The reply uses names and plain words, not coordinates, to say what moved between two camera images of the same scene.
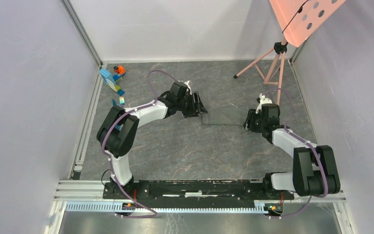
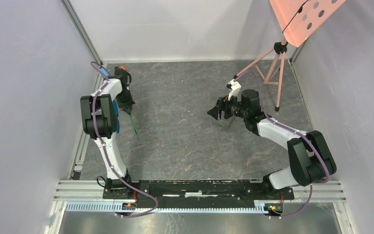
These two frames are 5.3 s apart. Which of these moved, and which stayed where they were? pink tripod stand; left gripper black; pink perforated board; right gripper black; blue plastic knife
Moved: left gripper black; right gripper black
Stayed: pink tripod stand; pink perforated board; blue plastic knife
